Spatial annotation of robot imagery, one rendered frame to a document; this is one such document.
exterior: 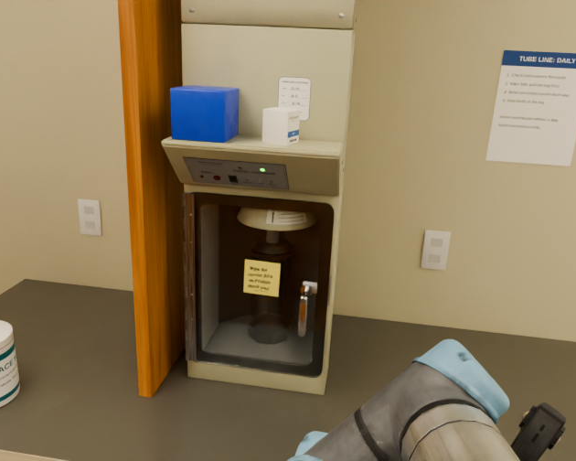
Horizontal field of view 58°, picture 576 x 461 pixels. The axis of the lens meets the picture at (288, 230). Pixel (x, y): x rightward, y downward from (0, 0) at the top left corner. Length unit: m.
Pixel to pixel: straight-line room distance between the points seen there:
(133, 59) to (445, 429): 0.81
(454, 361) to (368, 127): 1.06
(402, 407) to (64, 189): 1.45
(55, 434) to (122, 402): 0.15
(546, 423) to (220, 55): 0.80
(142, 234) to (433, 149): 0.80
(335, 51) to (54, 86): 0.95
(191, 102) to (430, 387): 0.67
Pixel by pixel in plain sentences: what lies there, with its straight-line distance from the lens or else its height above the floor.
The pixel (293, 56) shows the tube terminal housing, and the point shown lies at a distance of 1.02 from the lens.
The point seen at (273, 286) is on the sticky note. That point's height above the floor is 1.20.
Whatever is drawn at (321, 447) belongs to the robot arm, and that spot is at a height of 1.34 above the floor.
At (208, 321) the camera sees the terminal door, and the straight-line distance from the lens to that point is 1.19.
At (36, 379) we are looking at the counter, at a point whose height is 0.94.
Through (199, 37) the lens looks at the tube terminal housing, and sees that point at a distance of 1.06.
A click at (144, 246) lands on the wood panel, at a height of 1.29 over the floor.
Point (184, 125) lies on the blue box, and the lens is 0.96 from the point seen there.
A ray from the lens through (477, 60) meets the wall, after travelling 1.46.
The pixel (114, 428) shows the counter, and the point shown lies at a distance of 1.17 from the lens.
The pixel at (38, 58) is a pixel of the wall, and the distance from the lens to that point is 1.72.
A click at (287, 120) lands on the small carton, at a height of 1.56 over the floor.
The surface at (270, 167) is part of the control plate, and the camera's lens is 0.96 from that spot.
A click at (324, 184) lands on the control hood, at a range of 0.98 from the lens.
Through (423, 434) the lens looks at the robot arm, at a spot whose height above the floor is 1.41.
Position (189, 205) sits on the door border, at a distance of 1.10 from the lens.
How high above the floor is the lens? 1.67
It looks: 19 degrees down
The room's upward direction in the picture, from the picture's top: 3 degrees clockwise
